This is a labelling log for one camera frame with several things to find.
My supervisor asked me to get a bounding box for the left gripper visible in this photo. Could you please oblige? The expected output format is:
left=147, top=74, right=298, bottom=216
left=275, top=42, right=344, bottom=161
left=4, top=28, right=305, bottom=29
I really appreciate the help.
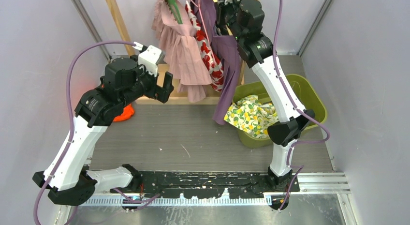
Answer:
left=119, top=55, right=173, bottom=107

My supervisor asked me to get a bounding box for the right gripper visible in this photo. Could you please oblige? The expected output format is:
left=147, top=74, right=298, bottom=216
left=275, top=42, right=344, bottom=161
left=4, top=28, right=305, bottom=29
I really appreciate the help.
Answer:
left=213, top=0, right=244, bottom=44

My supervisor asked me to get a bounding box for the yellow hanger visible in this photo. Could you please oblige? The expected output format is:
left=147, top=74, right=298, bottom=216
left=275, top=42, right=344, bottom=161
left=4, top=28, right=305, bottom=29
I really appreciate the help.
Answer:
left=212, top=0, right=232, bottom=35

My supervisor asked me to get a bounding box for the purple skirt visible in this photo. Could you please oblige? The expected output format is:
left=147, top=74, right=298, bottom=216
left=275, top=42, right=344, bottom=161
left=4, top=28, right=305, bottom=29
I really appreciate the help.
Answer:
left=194, top=0, right=242, bottom=125

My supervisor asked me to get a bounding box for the lemon print skirt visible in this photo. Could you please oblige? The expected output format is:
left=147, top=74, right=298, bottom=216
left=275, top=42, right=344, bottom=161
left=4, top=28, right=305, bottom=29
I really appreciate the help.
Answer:
left=224, top=94, right=279, bottom=138

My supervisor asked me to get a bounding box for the green plastic basket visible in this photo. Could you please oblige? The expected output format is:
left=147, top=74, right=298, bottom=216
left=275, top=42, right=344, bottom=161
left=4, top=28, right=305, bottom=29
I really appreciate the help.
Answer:
left=233, top=74, right=327, bottom=148

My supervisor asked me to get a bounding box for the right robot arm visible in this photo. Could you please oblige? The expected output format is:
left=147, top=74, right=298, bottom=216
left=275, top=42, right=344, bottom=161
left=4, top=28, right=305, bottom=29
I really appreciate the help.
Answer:
left=215, top=0, right=315, bottom=192

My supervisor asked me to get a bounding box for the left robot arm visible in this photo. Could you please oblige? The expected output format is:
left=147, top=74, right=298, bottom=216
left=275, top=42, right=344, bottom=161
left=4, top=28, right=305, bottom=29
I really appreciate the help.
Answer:
left=33, top=56, right=174, bottom=206

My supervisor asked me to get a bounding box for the pink hanger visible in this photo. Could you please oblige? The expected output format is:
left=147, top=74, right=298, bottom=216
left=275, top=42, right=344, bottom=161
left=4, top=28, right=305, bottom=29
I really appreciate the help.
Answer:
left=188, top=0, right=211, bottom=43

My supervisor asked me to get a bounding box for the green hanger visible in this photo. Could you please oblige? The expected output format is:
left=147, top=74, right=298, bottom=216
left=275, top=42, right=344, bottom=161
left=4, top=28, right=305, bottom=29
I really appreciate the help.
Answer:
left=165, top=0, right=183, bottom=24

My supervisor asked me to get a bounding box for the wooden clothes rack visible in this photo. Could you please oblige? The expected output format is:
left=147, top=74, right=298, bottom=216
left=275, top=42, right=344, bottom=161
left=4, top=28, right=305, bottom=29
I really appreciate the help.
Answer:
left=105, top=0, right=246, bottom=105

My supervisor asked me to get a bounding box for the pink dress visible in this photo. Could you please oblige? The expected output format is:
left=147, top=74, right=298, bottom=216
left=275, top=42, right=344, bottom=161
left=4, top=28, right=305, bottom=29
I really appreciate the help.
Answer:
left=151, top=0, right=212, bottom=103

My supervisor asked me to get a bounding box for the orange cloth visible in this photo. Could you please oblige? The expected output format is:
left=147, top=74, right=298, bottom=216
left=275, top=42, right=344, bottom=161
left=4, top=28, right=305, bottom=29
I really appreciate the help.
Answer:
left=113, top=104, right=135, bottom=122

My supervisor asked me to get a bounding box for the red floral garment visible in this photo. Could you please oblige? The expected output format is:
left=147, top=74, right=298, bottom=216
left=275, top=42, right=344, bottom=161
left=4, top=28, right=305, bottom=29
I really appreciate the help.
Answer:
left=185, top=0, right=224, bottom=92

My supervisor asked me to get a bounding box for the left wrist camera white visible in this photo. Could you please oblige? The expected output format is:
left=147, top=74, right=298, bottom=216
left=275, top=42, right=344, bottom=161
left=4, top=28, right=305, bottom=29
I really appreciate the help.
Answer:
left=138, top=45, right=164, bottom=77

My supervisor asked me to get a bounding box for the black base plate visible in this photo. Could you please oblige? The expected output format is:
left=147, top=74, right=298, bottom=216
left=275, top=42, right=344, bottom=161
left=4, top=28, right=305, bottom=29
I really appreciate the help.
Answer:
left=111, top=171, right=300, bottom=210

